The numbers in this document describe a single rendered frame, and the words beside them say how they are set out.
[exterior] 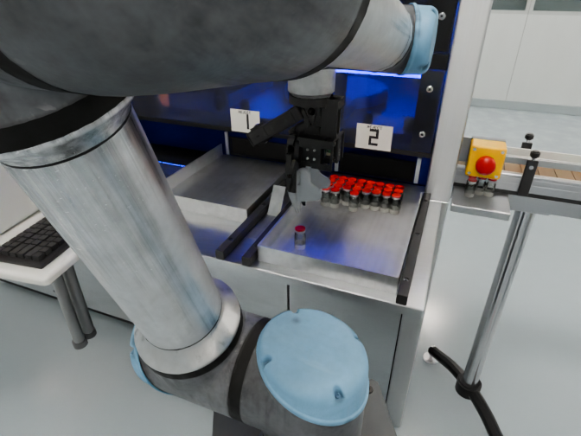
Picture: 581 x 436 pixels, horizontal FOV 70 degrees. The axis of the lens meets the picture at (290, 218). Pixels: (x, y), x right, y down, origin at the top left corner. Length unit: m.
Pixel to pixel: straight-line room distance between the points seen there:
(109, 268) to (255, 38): 0.22
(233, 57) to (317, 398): 0.32
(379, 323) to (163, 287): 1.01
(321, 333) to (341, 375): 0.05
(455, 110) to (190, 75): 0.84
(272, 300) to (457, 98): 0.83
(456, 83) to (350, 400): 0.71
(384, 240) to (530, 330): 1.39
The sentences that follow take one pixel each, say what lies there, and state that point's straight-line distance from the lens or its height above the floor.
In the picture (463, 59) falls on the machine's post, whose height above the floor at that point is 1.20.
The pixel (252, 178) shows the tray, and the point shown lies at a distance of 1.11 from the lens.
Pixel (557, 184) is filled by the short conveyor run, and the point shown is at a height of 0.92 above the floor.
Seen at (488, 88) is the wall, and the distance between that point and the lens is 5.67.
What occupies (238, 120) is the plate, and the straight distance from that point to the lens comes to 1.13.
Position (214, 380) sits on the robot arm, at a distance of 0.47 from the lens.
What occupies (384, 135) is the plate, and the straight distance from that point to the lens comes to 1.00.
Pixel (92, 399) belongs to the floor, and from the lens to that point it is 1.82.
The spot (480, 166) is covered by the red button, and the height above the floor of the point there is 1.00.
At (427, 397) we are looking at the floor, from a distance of 1.74.
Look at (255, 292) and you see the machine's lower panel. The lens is 1.40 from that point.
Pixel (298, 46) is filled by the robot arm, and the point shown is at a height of 1.32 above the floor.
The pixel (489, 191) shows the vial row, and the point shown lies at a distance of 1.12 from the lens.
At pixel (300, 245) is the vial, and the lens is 0.80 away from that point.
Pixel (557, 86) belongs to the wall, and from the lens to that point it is 5.74.
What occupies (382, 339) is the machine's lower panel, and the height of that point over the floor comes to 0.39.
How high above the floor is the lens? 1.34
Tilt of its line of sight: 30 degrees down
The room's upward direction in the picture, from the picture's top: straight up
